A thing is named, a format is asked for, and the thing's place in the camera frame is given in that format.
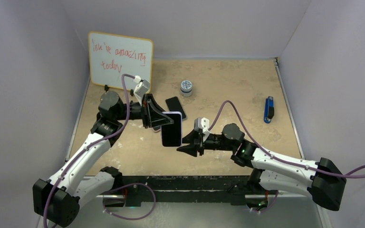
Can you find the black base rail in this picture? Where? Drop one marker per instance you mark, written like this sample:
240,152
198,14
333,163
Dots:
239,190

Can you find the orange framed whiteboard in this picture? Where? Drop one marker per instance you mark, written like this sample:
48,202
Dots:
111,56

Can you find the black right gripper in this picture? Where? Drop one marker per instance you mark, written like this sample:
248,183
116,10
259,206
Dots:
192,148

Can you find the purple phone black screen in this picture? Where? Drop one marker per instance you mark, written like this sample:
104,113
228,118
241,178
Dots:
171,132

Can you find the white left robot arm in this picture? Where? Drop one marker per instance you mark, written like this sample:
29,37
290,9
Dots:
59,199

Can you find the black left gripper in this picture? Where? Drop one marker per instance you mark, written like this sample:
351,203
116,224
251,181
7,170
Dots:
152,116

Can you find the phone in pink case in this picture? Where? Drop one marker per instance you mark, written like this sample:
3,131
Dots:
174,105

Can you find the blue black stapler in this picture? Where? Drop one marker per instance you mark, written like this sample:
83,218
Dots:
269,110

